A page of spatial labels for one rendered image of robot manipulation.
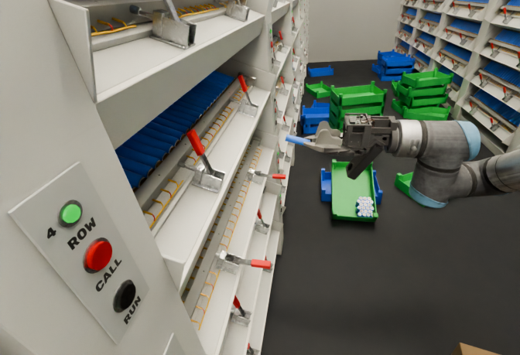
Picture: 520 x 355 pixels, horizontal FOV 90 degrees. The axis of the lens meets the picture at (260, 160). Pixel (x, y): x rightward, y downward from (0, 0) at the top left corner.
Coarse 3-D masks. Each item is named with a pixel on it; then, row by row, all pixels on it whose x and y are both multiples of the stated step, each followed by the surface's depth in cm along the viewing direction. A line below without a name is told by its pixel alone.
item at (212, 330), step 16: (272, 144) 85; (256, 192) 67; (240, 208) 61; (256, 208) 63; (240, 224) 58; (224, 240) 53; (240, 240) 54; (240, 256) 51; (224, 272) 48; (240, 272) 49; (208, 288) 45; (224, 288) 46; (224, 304) 44; (208, 320) 41; (224, 320) 42; (208, 336) 39; (208, 352) 38
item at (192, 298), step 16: (256, 144) 81; (256, 160) 76; (240, 176) 67; (224, 208) 57; (224, 224) 53; (208, 256) 47; (208, 272) 45; (192, 288) 42; (192, 304) 40; (208, 304) 42; (192, 320) 39
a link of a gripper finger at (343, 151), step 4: (324, 148) 64; (328, 148) 63; (332, 148) 63; (336, 148) 63; (340, 148) 63; (344, 148) 63; (348, 148) 62; (324, 152) 64; (328, 152) 64; (332, 152) 63; (336, 152) 63; (340, 152) 62; (344, 152) 62; (348, 152) 62; (352, 152) 62
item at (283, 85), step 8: (280, 80) 141; (288, 80) 142; (280, 88) 131; (288, 88) 137; (280, 96) 125; (288, 96) 128; (280, 104) 117; (280, 112) 105; (280, 120) 104; (280, 128) 92
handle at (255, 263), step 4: (232, 260) 48; (236, 260) 48; (240, 260) 48; (244, 260) 48; (248, 260) 48; (252, 260) 48; (256, 260) 47; (260, 260) 47; (240, 264) 48; (244, 264) 47; (248, 264) 47; (252, 264) 47; (256, 264) 47; (260, 264) 47; (264, 264) 47; (268, 264) 47; (268, 268) 47
